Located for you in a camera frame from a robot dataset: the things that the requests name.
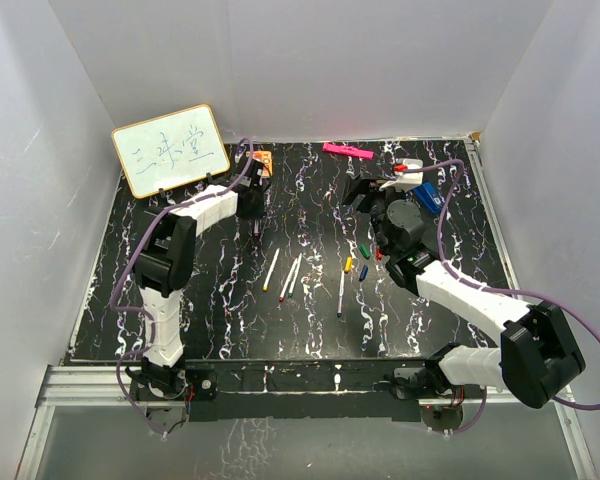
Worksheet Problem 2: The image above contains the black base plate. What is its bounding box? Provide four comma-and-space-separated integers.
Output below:
187, 358, 436, 422

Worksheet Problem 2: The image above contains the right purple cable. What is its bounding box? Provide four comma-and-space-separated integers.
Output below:
404, 159, 600, 436

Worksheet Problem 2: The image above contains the orange card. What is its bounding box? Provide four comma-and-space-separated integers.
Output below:
254, 150, 273, 178

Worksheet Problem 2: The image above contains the yellow pen cap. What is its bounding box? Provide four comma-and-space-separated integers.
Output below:
343, 257, 353, 274

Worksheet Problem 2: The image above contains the small whiteboard wooden frame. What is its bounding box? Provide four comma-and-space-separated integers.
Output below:
111, 104, 231, 199

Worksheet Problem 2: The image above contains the blue stapler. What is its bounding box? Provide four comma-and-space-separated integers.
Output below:
413, 182, 444, 215

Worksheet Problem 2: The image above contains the white pen red end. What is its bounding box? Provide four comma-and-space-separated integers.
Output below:
279, 256, 299, 303

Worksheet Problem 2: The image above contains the white pen yellow end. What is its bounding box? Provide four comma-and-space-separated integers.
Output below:
262, 248, 280, 292

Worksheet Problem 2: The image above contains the white pen blue end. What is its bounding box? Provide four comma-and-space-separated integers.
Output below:
336, 270, 346, 318

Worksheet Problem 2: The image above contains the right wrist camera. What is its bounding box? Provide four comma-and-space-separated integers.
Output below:
394, 158, 423, 182

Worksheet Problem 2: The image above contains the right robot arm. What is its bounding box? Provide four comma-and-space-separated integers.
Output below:
342, 175, 586, 409

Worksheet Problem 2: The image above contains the green pen cap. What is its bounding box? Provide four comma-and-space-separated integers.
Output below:
359, 244, 371, 259

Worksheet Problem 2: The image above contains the pink plastic clip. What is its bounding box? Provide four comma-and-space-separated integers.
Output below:
323, 142, 374, 160

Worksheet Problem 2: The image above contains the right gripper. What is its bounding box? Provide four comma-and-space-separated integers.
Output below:
344, 173, 406, 256

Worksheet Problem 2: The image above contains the white pen green end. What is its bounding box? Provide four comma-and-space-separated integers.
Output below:
288, 253, 303, 298

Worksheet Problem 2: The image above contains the aluminium rail frame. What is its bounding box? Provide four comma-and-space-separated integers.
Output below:
29, 139, 591, 479

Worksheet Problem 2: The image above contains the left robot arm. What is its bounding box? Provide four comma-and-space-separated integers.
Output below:
126, 158, 271, 399

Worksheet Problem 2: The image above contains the blue pen cap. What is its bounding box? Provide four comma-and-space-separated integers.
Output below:
359, 265, 369, 282

